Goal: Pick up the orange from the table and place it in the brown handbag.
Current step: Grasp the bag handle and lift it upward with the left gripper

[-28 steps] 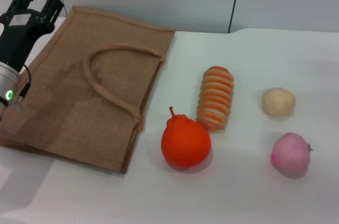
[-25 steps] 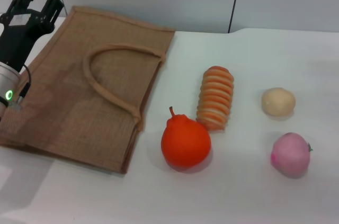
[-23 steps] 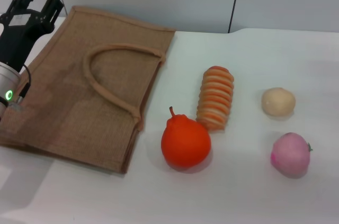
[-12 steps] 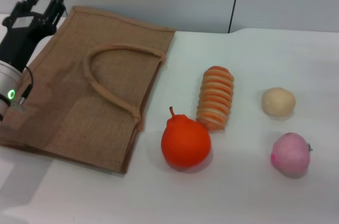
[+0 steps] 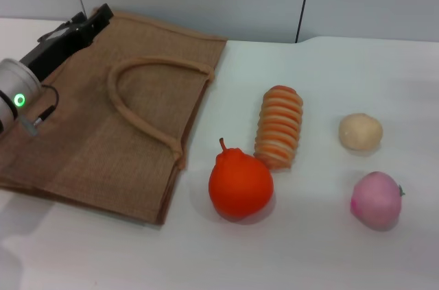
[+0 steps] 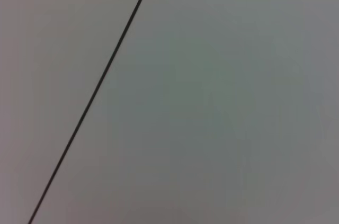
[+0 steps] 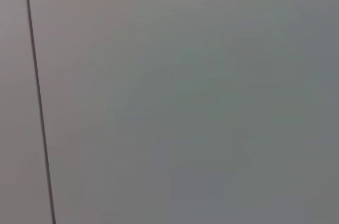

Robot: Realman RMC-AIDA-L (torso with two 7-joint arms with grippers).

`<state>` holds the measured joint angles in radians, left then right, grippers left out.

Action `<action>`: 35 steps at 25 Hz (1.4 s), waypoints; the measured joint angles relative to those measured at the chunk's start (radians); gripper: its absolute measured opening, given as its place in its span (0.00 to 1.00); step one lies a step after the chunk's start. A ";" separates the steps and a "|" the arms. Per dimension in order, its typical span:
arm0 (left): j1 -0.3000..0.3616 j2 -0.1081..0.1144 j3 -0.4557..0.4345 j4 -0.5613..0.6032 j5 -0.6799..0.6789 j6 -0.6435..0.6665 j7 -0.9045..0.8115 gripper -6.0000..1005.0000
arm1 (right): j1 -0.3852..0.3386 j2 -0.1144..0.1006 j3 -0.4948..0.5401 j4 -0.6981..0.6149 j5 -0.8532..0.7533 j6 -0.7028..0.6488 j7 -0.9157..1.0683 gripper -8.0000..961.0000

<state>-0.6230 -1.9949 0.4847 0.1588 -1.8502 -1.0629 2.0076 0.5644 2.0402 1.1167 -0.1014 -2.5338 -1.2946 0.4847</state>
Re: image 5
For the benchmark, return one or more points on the orange toy fruit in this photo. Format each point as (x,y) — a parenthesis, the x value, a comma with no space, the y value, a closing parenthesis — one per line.
(240,187)

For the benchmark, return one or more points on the brown jute handbag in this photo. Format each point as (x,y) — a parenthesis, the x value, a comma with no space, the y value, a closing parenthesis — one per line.
(103,156)

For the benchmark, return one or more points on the striped orange bread toy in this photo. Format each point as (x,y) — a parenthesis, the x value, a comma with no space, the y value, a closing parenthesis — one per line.
(278,129)

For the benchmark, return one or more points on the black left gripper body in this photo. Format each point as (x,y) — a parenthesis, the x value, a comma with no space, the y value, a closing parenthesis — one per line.
(56,48)

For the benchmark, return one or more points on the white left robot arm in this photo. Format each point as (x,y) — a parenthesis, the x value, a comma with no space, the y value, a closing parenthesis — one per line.
(15,84)

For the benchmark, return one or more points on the pink peach toy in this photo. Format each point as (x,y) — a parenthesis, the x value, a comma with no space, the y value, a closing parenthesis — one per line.
(376,202)

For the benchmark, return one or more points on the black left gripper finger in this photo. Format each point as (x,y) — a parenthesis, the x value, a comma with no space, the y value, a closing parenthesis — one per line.
(102,15)

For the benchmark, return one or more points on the beige round bun toy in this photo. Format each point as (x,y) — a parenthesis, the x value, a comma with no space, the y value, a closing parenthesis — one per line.
(360,131)

